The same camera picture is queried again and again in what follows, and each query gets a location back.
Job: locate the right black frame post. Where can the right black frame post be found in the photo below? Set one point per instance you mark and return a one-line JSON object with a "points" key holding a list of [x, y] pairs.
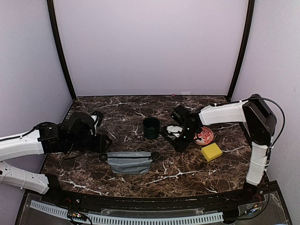
{"points": [[242, 50]]}

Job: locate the grey zipper pouch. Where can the grey zipper pouch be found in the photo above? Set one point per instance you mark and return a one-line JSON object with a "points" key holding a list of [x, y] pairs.
{"points": [[129, 163]]}

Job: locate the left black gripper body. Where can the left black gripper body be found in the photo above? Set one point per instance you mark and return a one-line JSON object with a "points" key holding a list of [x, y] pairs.
{"points": [[99, 146]]}

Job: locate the black front table rail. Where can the black front table rail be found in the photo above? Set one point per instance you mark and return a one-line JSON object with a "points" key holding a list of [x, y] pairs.
{"points": [[97, 202]]}

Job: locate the dark green mug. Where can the dark green mug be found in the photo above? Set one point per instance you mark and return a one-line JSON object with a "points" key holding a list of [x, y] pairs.
{"points": [[151, 127]]}

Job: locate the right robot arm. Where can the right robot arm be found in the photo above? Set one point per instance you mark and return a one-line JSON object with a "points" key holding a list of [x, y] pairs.
{"points": [[261, 120]]}

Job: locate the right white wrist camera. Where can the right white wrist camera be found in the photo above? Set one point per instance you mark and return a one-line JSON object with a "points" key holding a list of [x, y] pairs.
{"points": [[172, 131]]}

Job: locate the left black frame post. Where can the left black frame post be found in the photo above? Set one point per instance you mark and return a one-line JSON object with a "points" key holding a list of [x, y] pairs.
{"points": [[59, 48]]}

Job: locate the white slotted cable duct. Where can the white slotted cable duct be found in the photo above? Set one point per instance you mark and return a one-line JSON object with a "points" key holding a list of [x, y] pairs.
{"points": [[113, 217]]}

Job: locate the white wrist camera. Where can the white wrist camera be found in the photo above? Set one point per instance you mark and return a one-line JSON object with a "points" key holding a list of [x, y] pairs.
{"points": [[172, 131], [97, 118]]}

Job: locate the black frame post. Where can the black frame post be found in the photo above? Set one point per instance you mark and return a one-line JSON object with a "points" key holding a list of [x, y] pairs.
{"points": [[242, 50], [59, 48]]}

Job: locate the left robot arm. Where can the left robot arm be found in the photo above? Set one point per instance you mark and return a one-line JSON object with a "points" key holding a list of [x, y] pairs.
{"points": [[77, 133]]}

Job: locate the yellow sponge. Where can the yellow sponge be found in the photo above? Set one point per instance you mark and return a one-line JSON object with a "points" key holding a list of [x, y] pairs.
{"points": [[211, 152]]}

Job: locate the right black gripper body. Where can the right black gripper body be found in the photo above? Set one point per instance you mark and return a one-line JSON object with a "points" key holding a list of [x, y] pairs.
{"points": [[186, 141]]}

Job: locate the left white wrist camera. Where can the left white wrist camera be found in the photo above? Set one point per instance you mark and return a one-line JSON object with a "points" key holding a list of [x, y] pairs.
{"points": [[97, 118]]}

